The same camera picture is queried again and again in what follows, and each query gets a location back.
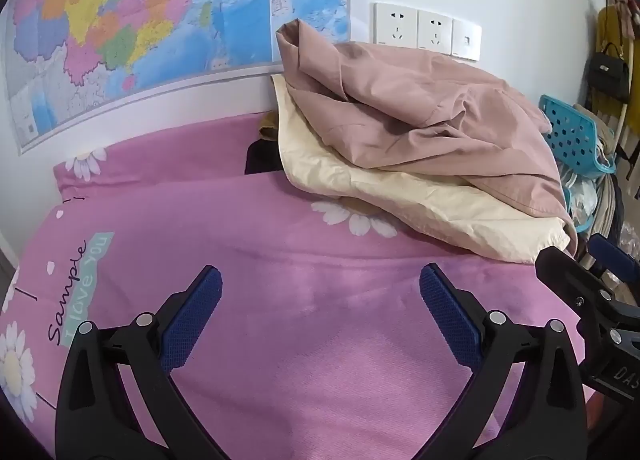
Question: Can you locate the black garment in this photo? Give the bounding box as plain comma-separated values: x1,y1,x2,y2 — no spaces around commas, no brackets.
244,139,285,176

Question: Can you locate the dusty pink jacket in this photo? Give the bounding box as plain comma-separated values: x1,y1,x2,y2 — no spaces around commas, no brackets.
276,20,576,245

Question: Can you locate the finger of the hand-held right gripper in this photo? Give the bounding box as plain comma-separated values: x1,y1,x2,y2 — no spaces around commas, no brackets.
534,246,620,337
587,234,640,289

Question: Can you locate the white wall socket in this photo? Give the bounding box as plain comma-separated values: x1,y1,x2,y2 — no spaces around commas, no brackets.
416,10,455,55
372,2,420,48

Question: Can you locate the black handbag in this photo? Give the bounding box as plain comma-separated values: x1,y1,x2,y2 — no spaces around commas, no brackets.
587,42,630,103

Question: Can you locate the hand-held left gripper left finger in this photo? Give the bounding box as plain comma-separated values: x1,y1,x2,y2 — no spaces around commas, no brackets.
55,265,236,460

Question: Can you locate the yellow hanging garment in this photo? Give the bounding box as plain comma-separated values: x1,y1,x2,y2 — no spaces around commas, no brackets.
597,4,640,71

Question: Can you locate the clear plastic bag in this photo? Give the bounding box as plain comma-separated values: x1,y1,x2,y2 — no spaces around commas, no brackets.
562,167,599,229

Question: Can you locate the blue perforated plastic basket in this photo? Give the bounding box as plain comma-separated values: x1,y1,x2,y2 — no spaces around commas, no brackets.
539,94,617,175

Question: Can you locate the cream yellow garment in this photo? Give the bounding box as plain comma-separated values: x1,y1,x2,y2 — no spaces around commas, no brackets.
271,74,572,265

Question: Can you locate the mustard brown garment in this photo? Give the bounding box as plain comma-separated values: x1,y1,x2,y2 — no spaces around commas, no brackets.
257,110,281,141

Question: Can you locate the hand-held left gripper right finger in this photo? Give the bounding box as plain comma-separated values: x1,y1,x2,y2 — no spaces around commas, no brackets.
419,263,588,460

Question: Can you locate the colourful wall map poster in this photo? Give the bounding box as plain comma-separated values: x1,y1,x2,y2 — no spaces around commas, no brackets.
0,0,351,155

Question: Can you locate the pink floral printed blanket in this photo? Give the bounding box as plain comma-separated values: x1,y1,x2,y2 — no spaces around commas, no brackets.
0,112,601,460

